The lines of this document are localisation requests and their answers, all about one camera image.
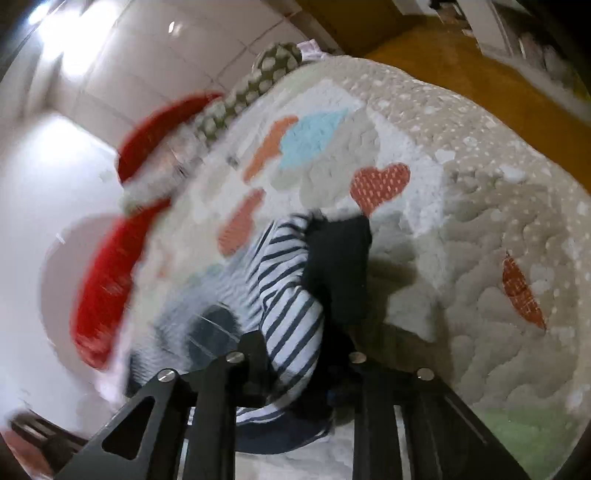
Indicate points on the quilted heart print blanket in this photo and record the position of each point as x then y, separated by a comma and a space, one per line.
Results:
461, 230

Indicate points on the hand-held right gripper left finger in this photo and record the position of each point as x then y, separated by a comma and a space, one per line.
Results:
251, 369

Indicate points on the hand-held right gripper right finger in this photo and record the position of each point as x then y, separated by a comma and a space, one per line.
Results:
358, 385

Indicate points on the pink cloth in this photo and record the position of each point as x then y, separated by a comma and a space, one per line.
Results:
310, 49

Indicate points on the dark navy cloth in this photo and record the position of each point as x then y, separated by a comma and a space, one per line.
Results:
337, 267

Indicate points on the navy white striped pants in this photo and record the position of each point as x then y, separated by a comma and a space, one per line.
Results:
288, 318

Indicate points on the red white blanket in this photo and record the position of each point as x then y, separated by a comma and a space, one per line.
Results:
106, 290

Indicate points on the red cushion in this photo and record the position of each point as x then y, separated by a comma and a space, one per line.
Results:
147, 143

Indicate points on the white cabinet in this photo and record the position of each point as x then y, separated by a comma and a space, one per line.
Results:
496, 25

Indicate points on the green polka dot pillow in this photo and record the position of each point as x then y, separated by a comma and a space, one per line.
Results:
263, 74

